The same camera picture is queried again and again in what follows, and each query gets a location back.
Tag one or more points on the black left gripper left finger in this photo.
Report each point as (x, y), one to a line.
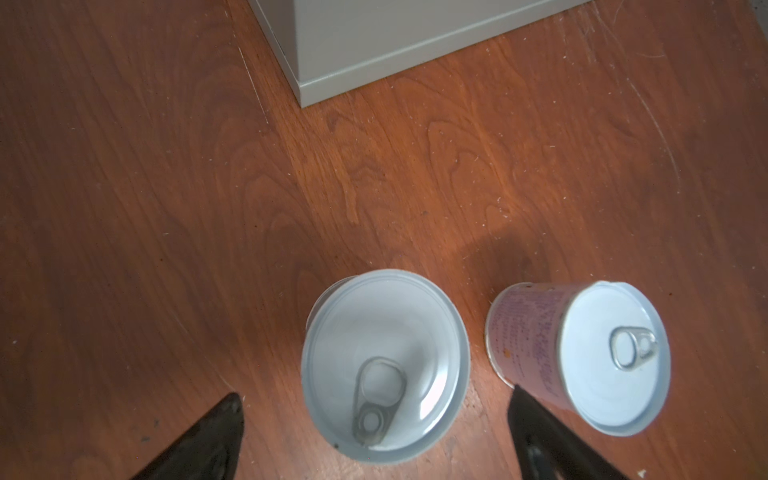
(209, 449)

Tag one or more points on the grey metal cabinet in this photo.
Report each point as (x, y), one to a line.
(328, 47)

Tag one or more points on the white grey label can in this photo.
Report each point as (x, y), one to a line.
(385, 365)

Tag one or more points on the pink label can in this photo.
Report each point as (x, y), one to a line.
(599, 349)

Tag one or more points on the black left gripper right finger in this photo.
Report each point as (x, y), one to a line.
(548, 449)

